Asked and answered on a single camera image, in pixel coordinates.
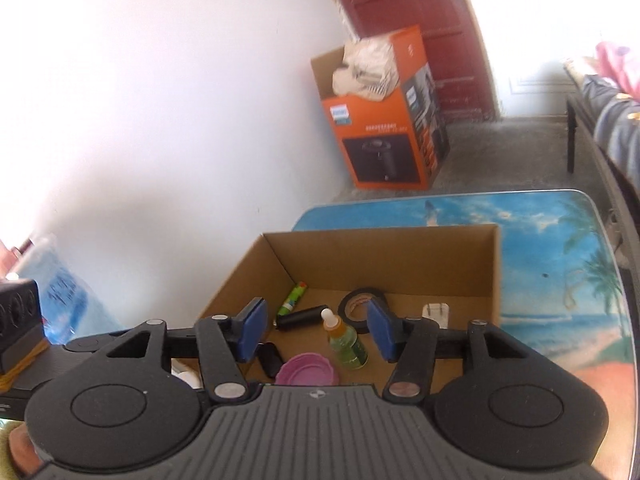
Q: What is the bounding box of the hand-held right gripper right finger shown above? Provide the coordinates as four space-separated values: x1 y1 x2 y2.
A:
367 297 521 403

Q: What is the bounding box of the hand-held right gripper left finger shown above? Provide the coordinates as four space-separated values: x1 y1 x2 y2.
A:
107 297 268 403

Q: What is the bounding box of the black oval case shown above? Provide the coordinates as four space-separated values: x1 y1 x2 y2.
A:
257 342 283 380

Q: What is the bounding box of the green dropper bottle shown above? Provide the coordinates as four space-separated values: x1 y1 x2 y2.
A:
320 308 369 371

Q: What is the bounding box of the black tape roll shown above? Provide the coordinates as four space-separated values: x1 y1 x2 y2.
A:
338 287 386 333

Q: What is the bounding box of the green marker pen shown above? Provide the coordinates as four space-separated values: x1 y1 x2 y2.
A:
277 282 308 316

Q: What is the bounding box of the black cylinder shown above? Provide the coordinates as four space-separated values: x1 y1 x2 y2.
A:
275 305 331 332

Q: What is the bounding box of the white plug charger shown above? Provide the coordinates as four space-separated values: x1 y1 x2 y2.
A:
422 301 451 330

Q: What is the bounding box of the pink plate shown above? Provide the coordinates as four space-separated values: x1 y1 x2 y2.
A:
276 352 341 387

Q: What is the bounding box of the brown cardboard box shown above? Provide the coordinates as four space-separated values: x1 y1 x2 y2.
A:
199 224 503 392

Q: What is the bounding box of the white plastic bottle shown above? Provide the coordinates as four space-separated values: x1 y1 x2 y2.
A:
171 359 202 390

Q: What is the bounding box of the person's left hand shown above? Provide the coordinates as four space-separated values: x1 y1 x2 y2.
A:
9 426 42 477

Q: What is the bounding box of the blue plastic bag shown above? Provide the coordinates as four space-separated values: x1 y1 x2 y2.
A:
15 234 123 343

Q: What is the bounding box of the orange printed box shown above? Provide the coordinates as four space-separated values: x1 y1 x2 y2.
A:
310 25 452 191

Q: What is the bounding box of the crumpled beige bag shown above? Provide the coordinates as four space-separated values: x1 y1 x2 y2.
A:
332 39 399 102

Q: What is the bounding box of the red wooden door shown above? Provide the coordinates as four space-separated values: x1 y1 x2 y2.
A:
319 0 497 122

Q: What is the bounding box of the pink cloth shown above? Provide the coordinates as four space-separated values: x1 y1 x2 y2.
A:
594 41 640 102

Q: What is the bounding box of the dark bed frame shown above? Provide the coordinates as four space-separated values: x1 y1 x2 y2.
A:
565 92 640 266

